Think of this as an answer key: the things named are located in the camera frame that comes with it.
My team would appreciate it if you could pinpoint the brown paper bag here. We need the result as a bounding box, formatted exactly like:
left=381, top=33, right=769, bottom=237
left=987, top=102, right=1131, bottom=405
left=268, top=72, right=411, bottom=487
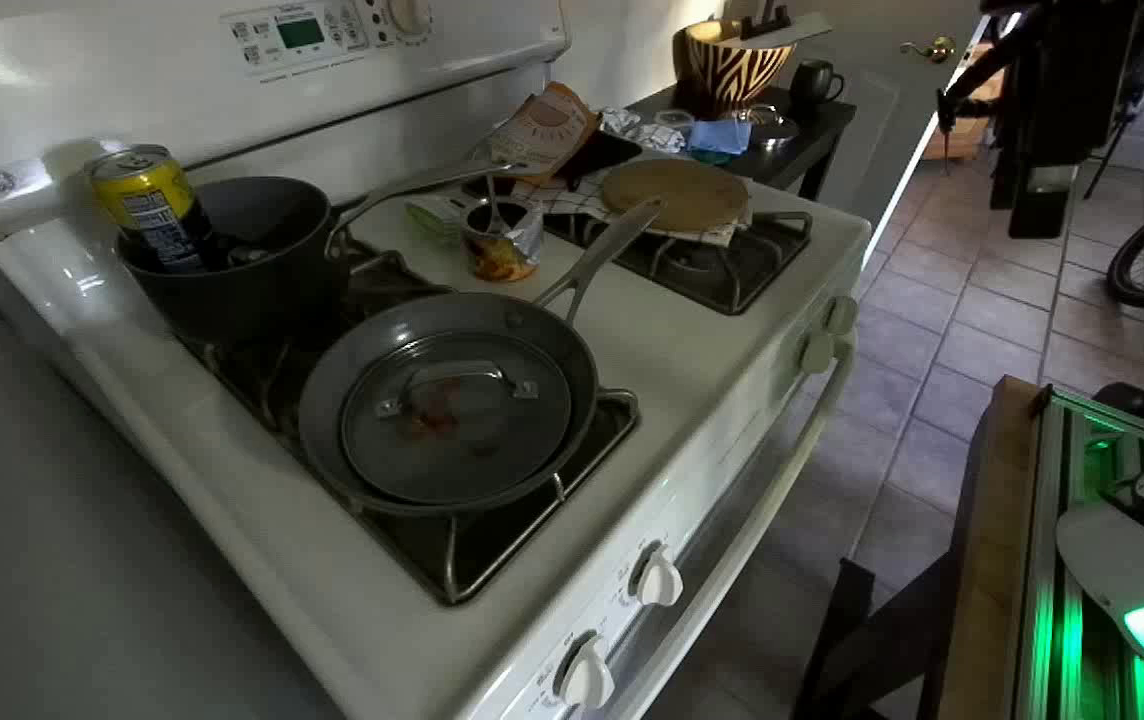
left=489, top=81, right=605, bottom=179

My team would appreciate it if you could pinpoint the crumpled clear plastic wrap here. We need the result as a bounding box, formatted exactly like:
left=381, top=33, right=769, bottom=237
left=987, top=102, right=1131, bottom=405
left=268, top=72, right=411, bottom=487
left=601, top=104, right=696, bottom=162

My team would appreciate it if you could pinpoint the white stove knob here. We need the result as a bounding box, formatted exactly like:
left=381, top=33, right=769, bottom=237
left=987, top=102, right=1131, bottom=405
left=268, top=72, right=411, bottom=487
left=792, top=327, right=843, bottom=382
left=820, top=292, right=859, bottom=335
left=624, top=540, right=688, bottom=612
left=550, top=633, right=620, bottom=717

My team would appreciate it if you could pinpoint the wooden table edge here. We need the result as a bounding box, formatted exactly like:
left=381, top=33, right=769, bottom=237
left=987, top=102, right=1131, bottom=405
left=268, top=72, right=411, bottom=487
left=937, top=378, right=1053, bottom=720

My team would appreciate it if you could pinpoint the black mug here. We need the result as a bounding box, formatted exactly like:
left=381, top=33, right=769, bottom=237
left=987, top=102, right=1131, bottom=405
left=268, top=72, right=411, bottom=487
left=789, top=55, right=852, bottom=129

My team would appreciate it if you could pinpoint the black chair frame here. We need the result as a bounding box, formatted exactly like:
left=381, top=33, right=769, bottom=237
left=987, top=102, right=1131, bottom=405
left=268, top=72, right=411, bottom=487
left=789, top=553, right=964, bottom=720

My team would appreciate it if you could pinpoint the round cork cutting board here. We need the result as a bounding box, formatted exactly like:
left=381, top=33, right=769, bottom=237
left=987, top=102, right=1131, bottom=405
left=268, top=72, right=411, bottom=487
left=598, top=157, right=755, bottom=242

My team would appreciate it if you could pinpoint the white flat plate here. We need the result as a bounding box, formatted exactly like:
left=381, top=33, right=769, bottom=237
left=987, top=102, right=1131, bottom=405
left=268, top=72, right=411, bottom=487
left=343, top=179, right=605, bottom=295

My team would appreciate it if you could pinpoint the black side table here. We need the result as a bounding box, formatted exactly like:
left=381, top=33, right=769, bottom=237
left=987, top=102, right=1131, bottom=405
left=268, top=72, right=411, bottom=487
left=594, top=86, right=859, bottom=204

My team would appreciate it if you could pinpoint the zebra pattern basket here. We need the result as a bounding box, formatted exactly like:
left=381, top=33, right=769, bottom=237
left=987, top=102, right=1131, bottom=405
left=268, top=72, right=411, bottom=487
left=672, top=15, right=802, bottom=113

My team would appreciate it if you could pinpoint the yellow blue drink can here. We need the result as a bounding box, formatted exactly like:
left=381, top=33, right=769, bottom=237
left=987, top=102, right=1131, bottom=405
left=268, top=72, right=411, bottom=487
left=89, top=139, right=224, bottom=273

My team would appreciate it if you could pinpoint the black stove burner grate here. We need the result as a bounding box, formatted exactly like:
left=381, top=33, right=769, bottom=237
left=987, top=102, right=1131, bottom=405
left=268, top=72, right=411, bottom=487
left=539, top=204, right=815, bottom=321
left=185, top=243, right=646, bottom=612

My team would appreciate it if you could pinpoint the black equipment stand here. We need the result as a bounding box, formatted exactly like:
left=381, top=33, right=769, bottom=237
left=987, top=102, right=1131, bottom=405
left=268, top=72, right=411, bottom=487
left=937, top=0, right=1144, bottom=243

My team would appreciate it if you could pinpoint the grey frying pan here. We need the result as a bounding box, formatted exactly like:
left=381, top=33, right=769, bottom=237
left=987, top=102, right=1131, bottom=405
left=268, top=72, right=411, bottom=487
left=291, top=196, right=670, bottom=524

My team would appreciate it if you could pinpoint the aluminium frame with green light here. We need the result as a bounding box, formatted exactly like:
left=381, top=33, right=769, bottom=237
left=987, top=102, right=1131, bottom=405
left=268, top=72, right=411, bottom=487
left=1018, top=382, right=1144, bottom=720

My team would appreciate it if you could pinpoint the black cooking pot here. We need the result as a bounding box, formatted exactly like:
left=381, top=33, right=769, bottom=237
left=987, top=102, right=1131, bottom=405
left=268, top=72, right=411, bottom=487
left=116, top=162, right=504, bottom=343

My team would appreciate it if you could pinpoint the small cup with utensils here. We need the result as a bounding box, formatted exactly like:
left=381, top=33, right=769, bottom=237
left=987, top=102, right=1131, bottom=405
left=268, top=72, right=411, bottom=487
left=459, top=194, right=554, bottom=287

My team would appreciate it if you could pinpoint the brass door knob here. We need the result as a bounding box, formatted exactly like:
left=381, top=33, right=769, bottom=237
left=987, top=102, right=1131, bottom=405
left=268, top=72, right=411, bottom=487
left=899, top=33, right=961, bottom=69

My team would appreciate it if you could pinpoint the white gas stove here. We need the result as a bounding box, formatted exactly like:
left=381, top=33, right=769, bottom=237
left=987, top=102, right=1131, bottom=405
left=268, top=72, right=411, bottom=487
left=0, top=0, right=875, bottom=720

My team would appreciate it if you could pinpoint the small glass bowl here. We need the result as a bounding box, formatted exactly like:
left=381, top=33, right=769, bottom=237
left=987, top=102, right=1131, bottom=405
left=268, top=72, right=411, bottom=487
left=735, top=102, right=802, bottom=157

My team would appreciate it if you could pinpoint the blue sponge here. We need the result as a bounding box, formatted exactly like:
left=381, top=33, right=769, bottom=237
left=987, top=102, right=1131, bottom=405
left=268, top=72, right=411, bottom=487
left=685, top=117, right=755, bottom=165

